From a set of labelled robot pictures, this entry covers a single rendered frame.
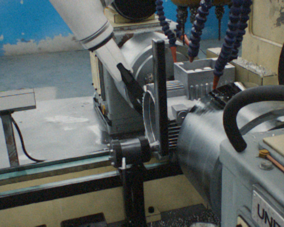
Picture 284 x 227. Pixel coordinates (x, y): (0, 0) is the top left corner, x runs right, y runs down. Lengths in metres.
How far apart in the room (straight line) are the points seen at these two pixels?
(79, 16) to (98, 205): 0.44
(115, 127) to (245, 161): 0.99
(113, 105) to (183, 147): 0.70
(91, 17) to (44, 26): 5.60
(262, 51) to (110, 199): 0.55
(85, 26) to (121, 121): 0.60
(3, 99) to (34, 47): 5.46
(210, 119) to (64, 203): 0.43
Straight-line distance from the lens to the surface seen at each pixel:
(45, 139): 1.60
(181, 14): 1.07
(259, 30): 1.24
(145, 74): 1.27
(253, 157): 0.60
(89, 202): 1.06
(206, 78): 1.04
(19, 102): 1.23
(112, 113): 1.52
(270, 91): 0.49
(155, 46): 0.88
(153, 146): 0.95
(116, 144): 0.92
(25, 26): 6.63
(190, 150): 0.82
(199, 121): 0.82
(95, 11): 1.02
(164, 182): 1.09
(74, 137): 1.58
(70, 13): 1.01
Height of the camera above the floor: 1.43
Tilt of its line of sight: 21 degrees down
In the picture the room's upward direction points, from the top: 4 degrees counter-clockwise
